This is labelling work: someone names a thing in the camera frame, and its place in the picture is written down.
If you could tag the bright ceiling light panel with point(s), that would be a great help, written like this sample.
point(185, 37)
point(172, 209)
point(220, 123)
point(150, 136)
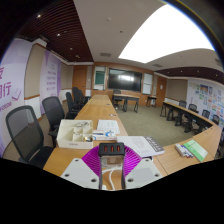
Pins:
point(166, 36)

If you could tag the group of black chairs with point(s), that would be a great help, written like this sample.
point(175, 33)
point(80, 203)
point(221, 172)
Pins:
point(193, 108)

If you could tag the small dark side desk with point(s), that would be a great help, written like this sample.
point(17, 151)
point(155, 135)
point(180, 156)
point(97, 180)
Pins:
point(151, 97)

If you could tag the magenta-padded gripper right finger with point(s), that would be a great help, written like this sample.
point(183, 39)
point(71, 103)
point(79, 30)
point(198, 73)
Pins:
point(143, 172)

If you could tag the white paper sheet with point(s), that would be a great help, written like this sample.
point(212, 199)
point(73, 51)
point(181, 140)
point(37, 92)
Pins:
point(108, 126)

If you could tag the open white cardboard box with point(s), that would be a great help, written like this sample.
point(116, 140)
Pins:
point(73, 136)

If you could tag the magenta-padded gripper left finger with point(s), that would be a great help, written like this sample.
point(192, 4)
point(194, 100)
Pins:
point(78, 173)

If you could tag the green booklet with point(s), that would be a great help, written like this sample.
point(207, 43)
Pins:
point(196, 150)

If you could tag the black mesh office chair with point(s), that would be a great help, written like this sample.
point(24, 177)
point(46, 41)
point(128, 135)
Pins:
point(53, 110)
point(23, 133)

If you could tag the large black wall screen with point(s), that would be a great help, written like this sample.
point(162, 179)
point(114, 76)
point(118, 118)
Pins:
point(125, 80)

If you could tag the white pack of marker pens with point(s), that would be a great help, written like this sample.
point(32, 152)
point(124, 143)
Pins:
point(182, 150)

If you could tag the black-legged wooden desk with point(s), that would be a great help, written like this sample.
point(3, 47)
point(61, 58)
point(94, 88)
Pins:
point(126, 97)

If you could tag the narrow purple wall banner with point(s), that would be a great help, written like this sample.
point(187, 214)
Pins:
point(50, 80)

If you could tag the plain whiteboard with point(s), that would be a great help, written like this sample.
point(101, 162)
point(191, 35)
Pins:
point(147, 83)

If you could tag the row of black office chairs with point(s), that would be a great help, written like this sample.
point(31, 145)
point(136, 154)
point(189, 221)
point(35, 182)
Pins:
point(75, 100)

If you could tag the small white and blue box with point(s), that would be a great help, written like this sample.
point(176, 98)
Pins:
point(104, 135)

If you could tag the whiteboard with green panel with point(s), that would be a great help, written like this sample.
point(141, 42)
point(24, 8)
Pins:
point(99, 77)

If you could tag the colourful wall posters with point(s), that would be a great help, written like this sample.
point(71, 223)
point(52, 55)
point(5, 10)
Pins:
point(208, 100)

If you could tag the white book with dark edge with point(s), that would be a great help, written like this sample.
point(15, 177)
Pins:
point(138, 146)

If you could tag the long wooden table row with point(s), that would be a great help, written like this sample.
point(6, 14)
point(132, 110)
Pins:
point(183, 111)

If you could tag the black charger block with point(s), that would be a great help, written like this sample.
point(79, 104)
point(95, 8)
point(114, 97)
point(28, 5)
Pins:
point(111, 150)

